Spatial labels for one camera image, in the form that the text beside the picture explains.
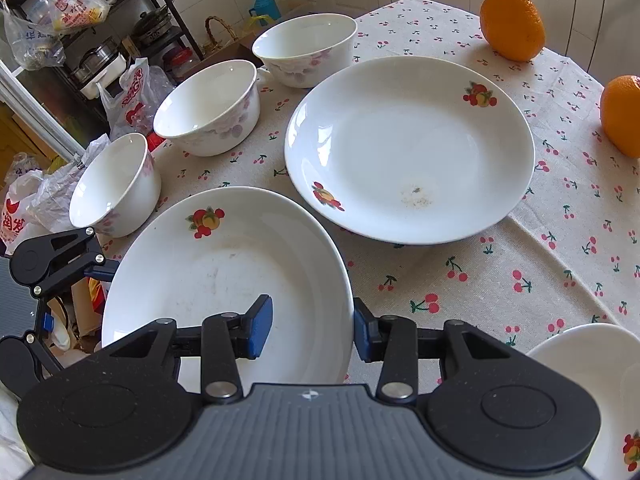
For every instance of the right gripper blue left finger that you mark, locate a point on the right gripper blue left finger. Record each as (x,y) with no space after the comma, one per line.
(243,334)

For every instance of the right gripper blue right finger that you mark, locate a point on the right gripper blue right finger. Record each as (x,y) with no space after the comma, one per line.
(378,338)

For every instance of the white plate with fruit print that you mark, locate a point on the white plate with fruit print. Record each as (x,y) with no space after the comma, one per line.
(216,252)

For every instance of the white floral bowl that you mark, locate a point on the white floral bowl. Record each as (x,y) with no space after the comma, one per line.
(302,52)
(119,189)
(212,111)

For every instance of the large white fruit-print plate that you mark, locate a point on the large white fruit-print plate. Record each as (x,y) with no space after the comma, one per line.
(410,150)

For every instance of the black metal kitchen rack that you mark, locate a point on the black metal kitchen rack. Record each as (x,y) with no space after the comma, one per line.
(150,30)

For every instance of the crumpled white bag near floor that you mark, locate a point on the crumpled white bag near floor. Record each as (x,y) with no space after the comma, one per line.
(39,204)

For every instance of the cherry print tablecloth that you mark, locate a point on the cherry print tablecloth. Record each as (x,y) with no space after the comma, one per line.
(567,255)

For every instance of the red white plastic bag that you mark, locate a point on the red white plastic bag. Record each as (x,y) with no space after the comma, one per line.
(144,87)

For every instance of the small white fruit-print plate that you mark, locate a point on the small white fruit-print plate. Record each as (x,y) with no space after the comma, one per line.
(604,360)

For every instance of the white plastic bag on rack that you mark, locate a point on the white plastic bag on rack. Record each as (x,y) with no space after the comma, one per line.
(69,16)

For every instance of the cardboard box on floor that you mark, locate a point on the cardboard box on floor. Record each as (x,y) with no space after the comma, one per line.
(237,50)

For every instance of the orange with green leaf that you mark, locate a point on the orange with green leaf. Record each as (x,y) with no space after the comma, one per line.
(620,114)

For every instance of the teal thermos jug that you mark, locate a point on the teal thermos jug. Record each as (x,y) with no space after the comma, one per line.
(266,12)

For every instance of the bumpy orange without leaf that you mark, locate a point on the bumpy orange without leaf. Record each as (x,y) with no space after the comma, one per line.
(513,28)

